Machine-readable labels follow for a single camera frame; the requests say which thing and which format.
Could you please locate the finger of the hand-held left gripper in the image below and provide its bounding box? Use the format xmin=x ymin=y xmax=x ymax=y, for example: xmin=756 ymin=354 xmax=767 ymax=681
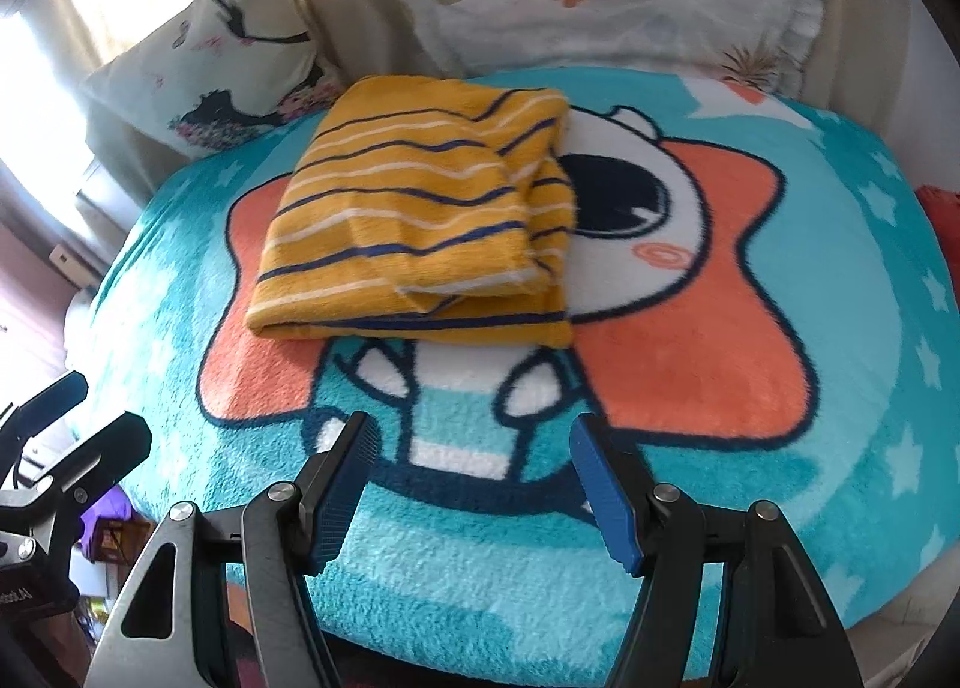
xmin=0 ymin=412 xmax=154 ymax=569
xmin=0 ymin=370 xmax=90 ymax=468

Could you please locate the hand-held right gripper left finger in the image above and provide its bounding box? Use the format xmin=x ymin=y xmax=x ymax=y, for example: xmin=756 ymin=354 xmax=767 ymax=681
xmin=86 ymin=411 xmax=380 ymax=688

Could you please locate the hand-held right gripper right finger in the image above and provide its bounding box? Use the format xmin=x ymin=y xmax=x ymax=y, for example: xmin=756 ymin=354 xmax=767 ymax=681
xmin=569 ymin=414 xmax=845 ymax=688

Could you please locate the yellow striped sweater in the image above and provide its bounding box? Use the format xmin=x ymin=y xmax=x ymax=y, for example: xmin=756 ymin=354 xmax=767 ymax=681
xmin=246 ymin=76 xmax=577 ymax=349

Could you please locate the purple bag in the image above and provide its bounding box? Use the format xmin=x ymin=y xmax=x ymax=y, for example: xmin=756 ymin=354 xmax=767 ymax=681
xmin=81 ymin=491 xmax=148 ymax=563

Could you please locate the teal printed blanket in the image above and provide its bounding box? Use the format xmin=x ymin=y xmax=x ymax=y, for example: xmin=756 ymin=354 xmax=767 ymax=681
xmin=64 ymin=65 xmax=960 ymax=686

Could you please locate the figure print pillow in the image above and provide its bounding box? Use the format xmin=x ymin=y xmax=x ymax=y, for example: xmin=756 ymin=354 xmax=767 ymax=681
xmin=79 ymin=0 xmax=347 ymax=161

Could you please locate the red cloth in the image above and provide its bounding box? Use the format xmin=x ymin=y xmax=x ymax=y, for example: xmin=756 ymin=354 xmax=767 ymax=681
xmin=913 ymin=185 xmax=960 ymax=255

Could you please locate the beige curtain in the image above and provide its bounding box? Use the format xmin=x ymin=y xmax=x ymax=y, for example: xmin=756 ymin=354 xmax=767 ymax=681
xmin=22 ymin=0 xmax=362 ymax=134

